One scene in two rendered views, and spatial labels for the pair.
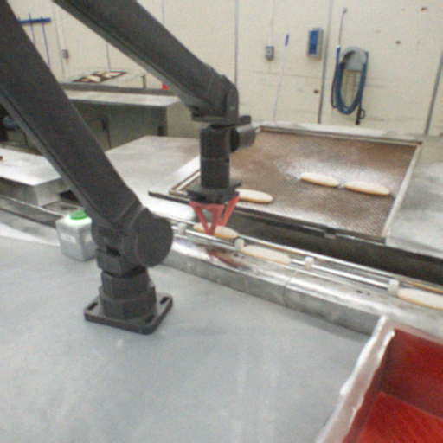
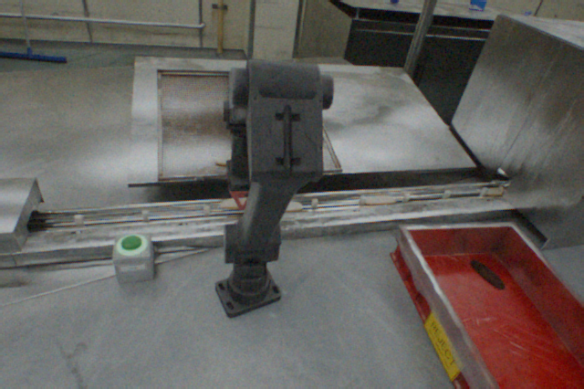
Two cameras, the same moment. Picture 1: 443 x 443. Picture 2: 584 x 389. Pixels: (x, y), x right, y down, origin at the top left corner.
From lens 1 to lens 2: 0.59 m
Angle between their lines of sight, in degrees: 47
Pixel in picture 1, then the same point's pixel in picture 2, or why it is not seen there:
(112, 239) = (254, 254)
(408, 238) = (348, 163)
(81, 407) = (305, 357)
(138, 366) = (299, 319)
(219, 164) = not seen: hidden behind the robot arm
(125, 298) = (263, 287)
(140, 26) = not seen: hidden behind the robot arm
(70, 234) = (138, 264)
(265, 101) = not seen: outside the picture
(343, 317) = (356, 229)
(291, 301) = (325, 232)
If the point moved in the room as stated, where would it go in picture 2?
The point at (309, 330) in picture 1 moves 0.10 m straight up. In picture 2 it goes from (344, 245) to (353, 215)
